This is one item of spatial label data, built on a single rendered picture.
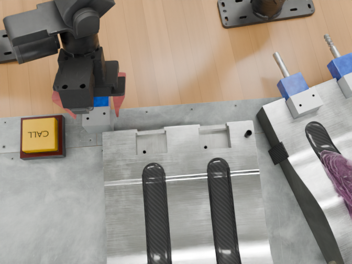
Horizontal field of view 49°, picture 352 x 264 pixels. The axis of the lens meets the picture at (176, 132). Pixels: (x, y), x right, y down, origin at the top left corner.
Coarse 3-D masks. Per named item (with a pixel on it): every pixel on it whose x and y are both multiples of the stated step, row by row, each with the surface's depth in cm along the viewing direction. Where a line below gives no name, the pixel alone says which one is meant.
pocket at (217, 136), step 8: (200, 128) 68; (208, 128) 68; (216, 128) 68; (224, 128) 68; (200, 136) 69; (208, 136) 69; (216, 136) 69; (224, 136) 69; (200, 144) 68; (208, 144) 68; (216, 144) 69; (224, 144) 69
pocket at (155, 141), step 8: (136, 136) 68; (144, 136) 69; (152, 136) 69; (160, 136) 69; (136, 144) 67; (144, 144) 68; (152, 144) 68; (160, 144) 68; (136, 152) 65; (144, 152) 69; (152, 152) 68; (160, 152) 68
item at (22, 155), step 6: (60, 120) 74; (60, 126) 73; (60, 132) 73; (60, 138) 73; (60, 144) 72; (60, 150) 72; (24, 156) 72; (30, 156) 72; (36, 156) 72; (42, 156) 72
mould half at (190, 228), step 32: (192, 128) 66; (128, 160) 65; (160, 160) 65; (192, 160) 65; (256, 160) 65; (128, 192) 64; (192, 192) 64; (256, 192) 64; (128, 224) 63; (192, 224) 63; (256, 224) 63; (128, 256) 61; (192, 256) 61; (256, 256) 61
